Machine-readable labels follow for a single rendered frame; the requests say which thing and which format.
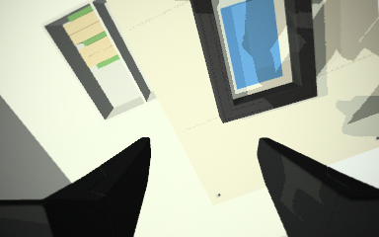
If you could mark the beige wall panel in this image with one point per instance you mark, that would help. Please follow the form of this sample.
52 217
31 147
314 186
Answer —
342 121

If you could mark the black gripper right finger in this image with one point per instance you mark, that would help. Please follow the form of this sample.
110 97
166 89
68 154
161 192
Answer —
313 200

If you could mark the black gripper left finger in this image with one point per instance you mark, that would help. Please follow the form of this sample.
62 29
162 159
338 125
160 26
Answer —
104 203

